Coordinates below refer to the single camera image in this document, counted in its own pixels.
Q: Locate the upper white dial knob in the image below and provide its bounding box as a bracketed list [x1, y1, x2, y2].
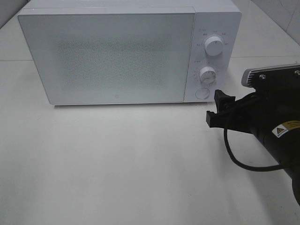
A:
[204, 35, 224, 56]

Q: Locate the white microwave oven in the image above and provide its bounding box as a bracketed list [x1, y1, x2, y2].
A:
[18, 7, 241, 105]

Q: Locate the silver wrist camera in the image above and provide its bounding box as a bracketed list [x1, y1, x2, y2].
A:
[241, 64, 300, 90]

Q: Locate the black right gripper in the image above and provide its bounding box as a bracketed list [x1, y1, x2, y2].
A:
[206, 90, 300, 138]

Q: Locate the white timer knob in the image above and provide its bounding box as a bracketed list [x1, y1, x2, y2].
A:
[199, 67, 217, 84]

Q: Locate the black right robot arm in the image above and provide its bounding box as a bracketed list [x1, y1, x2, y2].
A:
[206, 90, 300, 202]

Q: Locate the round door release button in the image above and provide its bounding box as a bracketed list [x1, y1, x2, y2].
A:
[195, 88, 210, 99]

